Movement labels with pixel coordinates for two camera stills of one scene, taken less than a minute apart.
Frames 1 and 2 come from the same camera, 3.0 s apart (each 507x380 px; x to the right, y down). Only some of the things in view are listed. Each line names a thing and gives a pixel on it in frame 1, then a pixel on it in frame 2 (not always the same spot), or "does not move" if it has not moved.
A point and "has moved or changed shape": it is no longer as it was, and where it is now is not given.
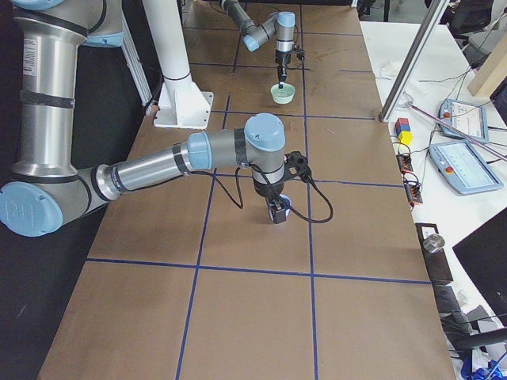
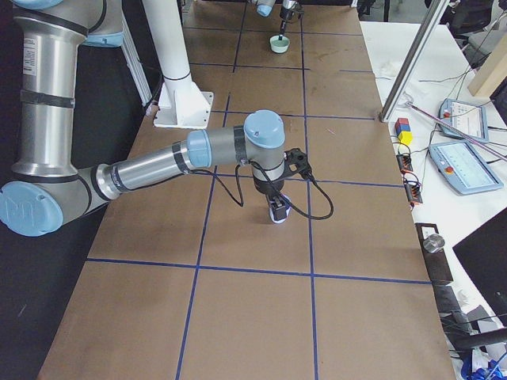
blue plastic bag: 494,371 does not move
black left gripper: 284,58 -> 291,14
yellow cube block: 405,137 does not move
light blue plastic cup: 283,202 does not move
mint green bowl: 284,95 has moved or changed shape
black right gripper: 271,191 does not move
